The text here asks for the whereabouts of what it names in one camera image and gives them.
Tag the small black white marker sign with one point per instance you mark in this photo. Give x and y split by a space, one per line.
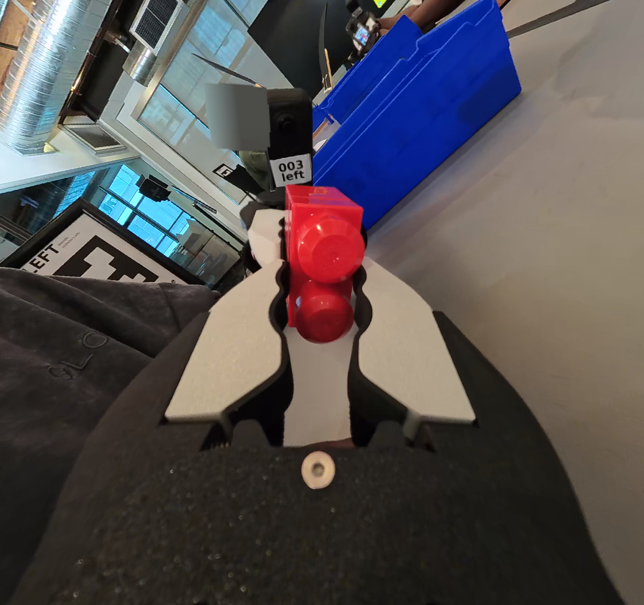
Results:
226 172

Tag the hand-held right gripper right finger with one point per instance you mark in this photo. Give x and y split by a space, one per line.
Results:
412 353

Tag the black studio light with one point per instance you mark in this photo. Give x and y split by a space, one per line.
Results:
153 188

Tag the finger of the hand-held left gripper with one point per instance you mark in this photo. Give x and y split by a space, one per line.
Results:
264 237

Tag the light wooden slat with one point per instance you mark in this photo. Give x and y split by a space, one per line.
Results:
327 69

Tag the person's dark sweatshirt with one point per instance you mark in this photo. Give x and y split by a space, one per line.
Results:
75 363

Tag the black screen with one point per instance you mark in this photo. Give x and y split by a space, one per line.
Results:
302 26

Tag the blue plastic bin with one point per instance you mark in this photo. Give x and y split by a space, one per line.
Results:
372 71
427 111

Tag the wide silver air duct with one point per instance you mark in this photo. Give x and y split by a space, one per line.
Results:
45 61

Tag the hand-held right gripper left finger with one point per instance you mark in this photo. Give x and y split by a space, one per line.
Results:
226 353

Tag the grey desk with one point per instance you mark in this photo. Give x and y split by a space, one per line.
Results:
553 262

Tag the red double toy block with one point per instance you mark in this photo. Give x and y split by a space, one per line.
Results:
327 252

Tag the black white marker board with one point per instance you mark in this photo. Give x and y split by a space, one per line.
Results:
100 257

